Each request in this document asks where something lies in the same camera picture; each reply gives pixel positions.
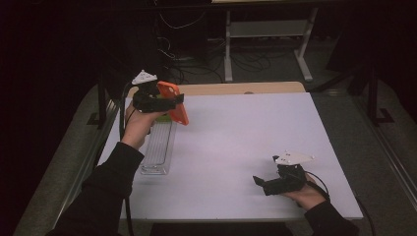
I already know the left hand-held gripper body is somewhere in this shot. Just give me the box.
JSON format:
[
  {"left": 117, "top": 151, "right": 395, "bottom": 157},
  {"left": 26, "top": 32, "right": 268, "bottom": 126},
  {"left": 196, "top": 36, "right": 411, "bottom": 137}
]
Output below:
[{"left": 131, "top": 69, "right": 179, "bottom": 114}]

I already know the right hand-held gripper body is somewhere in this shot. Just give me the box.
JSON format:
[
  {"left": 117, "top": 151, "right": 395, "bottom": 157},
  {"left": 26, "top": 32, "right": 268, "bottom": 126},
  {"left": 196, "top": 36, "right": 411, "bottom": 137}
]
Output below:
[{"left": 262, "top": 150, "right": 316, "bottom": 197}]

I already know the orange phone case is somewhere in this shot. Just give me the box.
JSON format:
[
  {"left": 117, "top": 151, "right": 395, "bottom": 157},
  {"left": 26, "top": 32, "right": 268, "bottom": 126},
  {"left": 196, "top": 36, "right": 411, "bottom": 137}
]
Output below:
[{"left": 155, "top": 81, "right": 191, "bottom": 127}]

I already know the clear plastic tray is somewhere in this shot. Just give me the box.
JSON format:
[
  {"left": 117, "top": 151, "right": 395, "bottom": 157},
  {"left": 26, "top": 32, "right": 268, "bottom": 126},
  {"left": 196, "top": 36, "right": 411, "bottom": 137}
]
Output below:
[{"left": 140, "top": 111, "right": 178, "bottom": 176}]

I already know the person's right hand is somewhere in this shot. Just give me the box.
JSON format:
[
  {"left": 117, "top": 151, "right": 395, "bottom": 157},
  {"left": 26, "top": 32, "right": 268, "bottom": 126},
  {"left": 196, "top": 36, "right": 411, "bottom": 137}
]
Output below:
[{"left": 280, "top": 172, "right": 328, "bottom": 211}]

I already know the person's left hand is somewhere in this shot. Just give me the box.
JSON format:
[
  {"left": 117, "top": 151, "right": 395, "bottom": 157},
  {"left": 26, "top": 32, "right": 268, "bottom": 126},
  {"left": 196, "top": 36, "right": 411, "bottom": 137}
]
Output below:
[{"left": 120, "top": 100, "right": 167, "bottom": 151}]

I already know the white table cover board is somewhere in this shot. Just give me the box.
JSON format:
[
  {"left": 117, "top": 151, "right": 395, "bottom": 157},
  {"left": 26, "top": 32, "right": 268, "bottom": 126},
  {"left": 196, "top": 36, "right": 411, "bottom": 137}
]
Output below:
[{"left": 96, "top": 91, "right": 364, "bottom": 221}]

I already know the black metal stand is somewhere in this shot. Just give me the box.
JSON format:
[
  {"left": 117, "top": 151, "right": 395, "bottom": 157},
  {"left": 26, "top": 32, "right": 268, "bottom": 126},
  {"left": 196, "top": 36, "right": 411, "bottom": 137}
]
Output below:
[
  {"left": 86, "top": 73, "right": 116, "bottom": 128},
  {"left": 366, "top": 60, "right": 396, "bottom": 128}
]

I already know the wooden table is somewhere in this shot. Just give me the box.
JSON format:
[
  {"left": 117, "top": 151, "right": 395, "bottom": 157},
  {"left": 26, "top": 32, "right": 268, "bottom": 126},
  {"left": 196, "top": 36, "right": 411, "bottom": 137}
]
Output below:
[{"left": 127, "top": 81, "right": 307, "bottom": 98}]

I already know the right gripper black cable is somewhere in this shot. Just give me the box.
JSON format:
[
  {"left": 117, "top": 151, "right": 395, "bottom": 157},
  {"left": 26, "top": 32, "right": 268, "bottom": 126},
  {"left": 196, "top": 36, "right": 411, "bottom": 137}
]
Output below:
[{"left": 304, "top": 170, "right": 331, "bottom": 202}]

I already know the tangle of floor cables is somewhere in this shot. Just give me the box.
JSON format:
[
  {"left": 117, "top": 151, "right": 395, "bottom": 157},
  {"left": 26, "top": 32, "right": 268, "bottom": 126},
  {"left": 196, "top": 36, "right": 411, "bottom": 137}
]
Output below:
[{"left": 153, "top": 9, "right": 286, "bottom": 85}]

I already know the metal floor rail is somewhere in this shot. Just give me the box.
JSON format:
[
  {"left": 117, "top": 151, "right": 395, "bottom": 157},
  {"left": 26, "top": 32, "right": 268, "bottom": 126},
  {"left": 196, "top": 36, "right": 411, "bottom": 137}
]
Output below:
[
  {"left": 47, "top": 99, "right": 120, "bottom": 236},
  {"left": 352, "top": 96, "right": 417, "bottom": 201}
]

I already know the white metal desk frame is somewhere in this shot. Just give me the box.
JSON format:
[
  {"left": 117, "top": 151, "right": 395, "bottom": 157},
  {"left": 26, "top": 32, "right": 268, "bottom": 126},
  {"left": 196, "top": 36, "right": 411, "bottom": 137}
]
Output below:
[{"left": 223, "top": 7, "right": 320, "bottom": 83}]

